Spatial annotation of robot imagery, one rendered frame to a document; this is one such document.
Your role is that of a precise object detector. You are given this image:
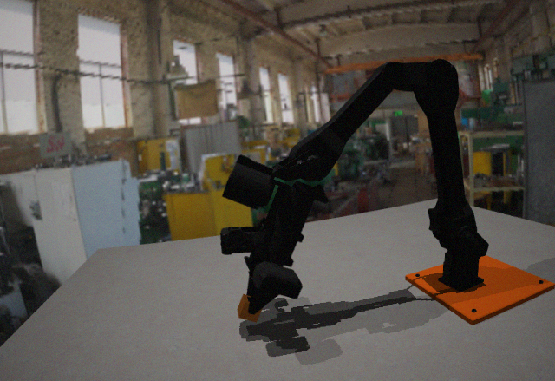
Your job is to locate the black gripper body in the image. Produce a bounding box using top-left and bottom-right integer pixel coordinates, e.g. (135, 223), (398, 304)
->
(249, 214), (304, 299)

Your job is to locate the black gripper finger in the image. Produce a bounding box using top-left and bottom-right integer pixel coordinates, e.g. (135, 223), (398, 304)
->
(248, 272), (278, 315)
(244, 256), (257, 296)

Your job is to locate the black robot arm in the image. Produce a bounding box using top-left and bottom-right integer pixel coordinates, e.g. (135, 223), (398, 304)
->
(220, 59), (489, 292)

